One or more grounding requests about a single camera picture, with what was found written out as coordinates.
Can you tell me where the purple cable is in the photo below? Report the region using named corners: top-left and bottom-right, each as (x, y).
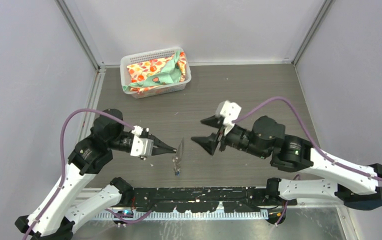
top-left (232, 96), bottom-right (382, 227)
top-left (22, 108), bottom-right (158, 240)

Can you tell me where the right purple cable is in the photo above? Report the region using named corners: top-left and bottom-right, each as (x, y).
top-left (232, 96), bottom-right (382, 227)

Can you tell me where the white cable duct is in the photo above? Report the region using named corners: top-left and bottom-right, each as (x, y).
top-left (91, 209), bottom-right (269, 221)

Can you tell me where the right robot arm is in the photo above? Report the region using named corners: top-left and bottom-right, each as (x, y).
top-left (191, 116), bottom-right (382, 211)

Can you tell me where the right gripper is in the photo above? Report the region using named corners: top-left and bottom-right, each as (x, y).
top-left (191, 112), bottom-right (268, 158)

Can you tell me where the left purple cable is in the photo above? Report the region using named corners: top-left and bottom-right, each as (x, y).
top-left (22, 108), bottom-right (158, 240)

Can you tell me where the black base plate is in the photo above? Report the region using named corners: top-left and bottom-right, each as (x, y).
top-left (115, 186), bottom-right (285, 213)

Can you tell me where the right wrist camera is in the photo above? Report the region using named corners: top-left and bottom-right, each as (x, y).
top-left (215, 100), bottom-right (242, 127)

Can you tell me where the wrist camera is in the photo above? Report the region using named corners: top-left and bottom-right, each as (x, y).
top-left (130, 125), bottom-right (145, 159)
top-left (215, 100), bottom-right (242, 127)

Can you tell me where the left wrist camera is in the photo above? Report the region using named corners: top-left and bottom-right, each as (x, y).
top-left (130, 125), bottom-right (145, 159)

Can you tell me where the metal key organizer plate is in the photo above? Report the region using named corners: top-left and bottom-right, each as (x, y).
top-left (172, 138), bottom-right (185, 176)

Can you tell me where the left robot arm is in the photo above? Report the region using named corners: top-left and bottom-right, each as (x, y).
top-left (15, 108), bottom-right (178, 240)

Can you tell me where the floral cloth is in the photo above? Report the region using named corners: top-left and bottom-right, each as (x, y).
top-left (123, 50), bottom-right (187, 93)

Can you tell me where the white plastic basket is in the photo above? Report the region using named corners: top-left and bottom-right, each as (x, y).
top-left (120, 47), bottom-right (192, 99)

